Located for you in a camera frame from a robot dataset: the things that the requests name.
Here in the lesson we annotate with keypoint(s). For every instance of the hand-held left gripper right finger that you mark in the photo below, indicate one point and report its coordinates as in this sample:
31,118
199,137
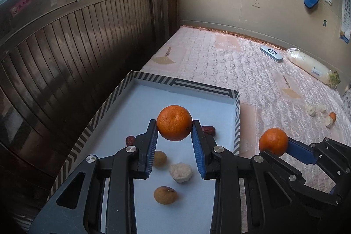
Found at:
198,151

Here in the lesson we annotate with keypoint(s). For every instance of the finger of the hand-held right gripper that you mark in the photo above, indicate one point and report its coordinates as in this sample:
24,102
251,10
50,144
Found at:
291,171
300,151

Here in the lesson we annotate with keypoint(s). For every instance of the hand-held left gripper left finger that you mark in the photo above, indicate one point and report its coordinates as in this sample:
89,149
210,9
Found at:
152,149

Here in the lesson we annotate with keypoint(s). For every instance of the small brown longan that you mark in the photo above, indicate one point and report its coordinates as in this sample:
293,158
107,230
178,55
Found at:
161,158

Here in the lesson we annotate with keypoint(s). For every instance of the red date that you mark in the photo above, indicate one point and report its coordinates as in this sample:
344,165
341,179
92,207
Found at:
209,130
130,140

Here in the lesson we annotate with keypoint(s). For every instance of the pale sugarcane chunk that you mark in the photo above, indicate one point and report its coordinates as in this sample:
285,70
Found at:
328,122
311,110
180,173
323,109

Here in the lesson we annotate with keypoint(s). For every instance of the orange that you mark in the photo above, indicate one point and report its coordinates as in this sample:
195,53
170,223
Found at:
333,116
174,122
272,140

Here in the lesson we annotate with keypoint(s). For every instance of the large brown round fruit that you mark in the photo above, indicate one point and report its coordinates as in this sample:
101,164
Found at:
165,195

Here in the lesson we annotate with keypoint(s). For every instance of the striped-edge blue tray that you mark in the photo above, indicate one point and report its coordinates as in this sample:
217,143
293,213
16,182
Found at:
192,102

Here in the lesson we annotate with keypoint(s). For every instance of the floral cloth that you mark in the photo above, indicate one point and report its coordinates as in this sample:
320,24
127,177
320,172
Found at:
347,95

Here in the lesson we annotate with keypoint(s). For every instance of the plastic wrapped daikon radish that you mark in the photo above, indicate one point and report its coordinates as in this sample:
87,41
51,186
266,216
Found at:
307,62

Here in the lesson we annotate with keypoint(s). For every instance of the pink quilted bedspread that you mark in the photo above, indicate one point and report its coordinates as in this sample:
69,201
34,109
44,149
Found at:
233,64

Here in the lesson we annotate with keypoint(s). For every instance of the white flat electronic device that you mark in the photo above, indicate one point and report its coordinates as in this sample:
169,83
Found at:
271,53

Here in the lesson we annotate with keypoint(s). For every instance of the red paper label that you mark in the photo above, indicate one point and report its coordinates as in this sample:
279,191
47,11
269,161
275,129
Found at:
20,7

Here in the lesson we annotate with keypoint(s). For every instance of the wall calendar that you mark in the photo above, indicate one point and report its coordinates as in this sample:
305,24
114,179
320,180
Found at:
346,12

